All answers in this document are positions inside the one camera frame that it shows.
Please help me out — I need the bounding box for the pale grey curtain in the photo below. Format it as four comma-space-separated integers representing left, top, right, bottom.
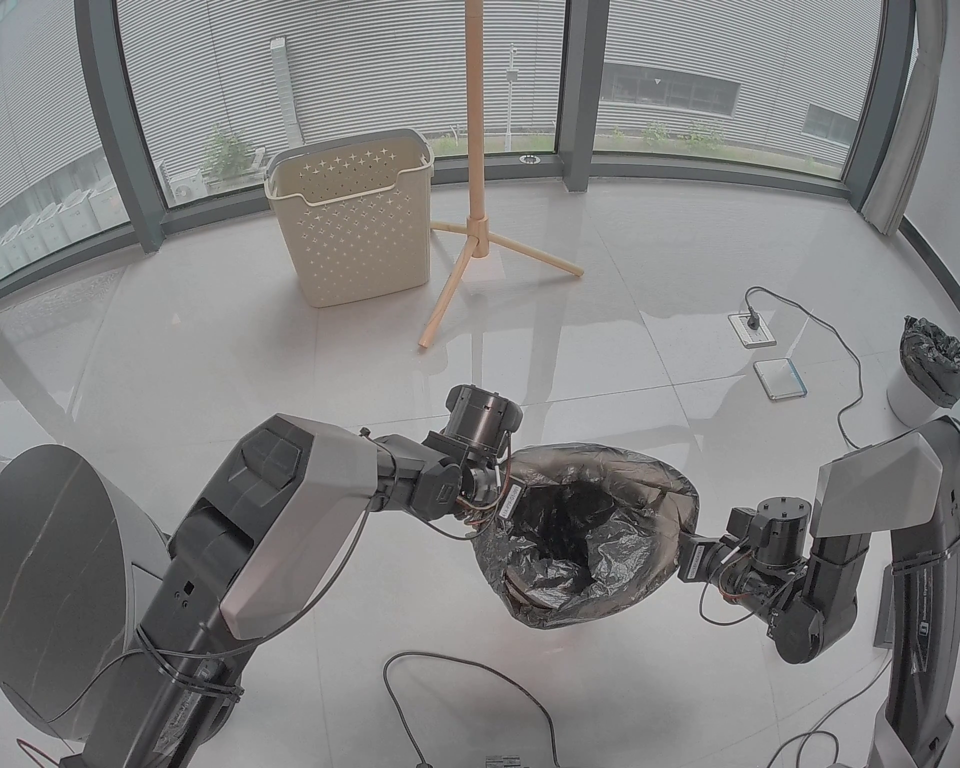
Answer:
858, 0, 942, 237

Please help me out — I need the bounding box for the window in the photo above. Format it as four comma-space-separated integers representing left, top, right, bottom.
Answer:
0, 0, 920, 290

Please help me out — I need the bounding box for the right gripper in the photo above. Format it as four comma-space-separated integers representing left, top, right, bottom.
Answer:
677, 534, 727, 588

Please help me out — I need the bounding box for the black cable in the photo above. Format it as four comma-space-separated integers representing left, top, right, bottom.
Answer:
382, 648, 894, 768
744, 286, 865, 451
223, 502, 374, 641

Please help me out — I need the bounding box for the round dark grey table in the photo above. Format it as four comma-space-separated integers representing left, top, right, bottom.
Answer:
0, 442, 237, 759

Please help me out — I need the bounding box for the cream perforated plastic basket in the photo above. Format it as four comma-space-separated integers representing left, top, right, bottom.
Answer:
262, 127, 438, 310

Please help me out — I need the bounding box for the black plastic bag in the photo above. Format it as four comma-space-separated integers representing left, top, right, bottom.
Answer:
900, 315, 960, 410
472, 442, 700, 631

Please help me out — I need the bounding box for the wooden coat rack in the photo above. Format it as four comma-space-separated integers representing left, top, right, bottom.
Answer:
417, 0, 586, 351

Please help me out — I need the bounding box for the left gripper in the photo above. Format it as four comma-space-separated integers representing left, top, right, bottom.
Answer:
483, 480, 530, 535

